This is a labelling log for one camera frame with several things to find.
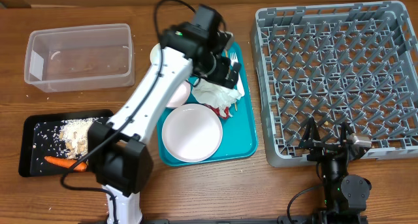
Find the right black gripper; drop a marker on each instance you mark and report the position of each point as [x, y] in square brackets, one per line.
[310, 140]

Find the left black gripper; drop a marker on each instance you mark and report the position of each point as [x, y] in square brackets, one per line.
[218, 76]

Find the white tissue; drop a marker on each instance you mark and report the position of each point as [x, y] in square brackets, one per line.
[214, 95]

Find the white bowl with peanuts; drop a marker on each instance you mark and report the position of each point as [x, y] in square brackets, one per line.
[180, 96]

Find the white bowl with rice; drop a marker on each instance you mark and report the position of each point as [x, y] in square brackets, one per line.
[155, 54]

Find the orange carrot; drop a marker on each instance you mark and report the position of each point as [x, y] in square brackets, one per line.
[66, 163]

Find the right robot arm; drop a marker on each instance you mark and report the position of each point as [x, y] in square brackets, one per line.
[345, 194]

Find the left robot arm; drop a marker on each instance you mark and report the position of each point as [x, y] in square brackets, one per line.
[117, 152]

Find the grey dishwasher rack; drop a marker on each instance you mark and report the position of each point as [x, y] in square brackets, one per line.
[353, 63]

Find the white plastic fork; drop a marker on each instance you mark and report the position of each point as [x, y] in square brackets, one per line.
[234, 59]

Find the red snack wrapper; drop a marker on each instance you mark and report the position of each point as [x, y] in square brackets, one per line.
[223, 114]

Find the teal serving tray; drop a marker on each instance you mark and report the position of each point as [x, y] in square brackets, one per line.
[239, 132]

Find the white round plate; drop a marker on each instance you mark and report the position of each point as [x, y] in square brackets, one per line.
[192, 133]

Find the clear plastic storage bin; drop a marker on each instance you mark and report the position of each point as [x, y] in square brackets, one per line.
[80, 58]

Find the rice and peanut pile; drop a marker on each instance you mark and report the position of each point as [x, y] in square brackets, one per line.
[66, 139]

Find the black plastic tray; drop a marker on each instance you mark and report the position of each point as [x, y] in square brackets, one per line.
[28, 132]

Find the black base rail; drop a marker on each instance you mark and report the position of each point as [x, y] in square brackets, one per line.
[222, 221]

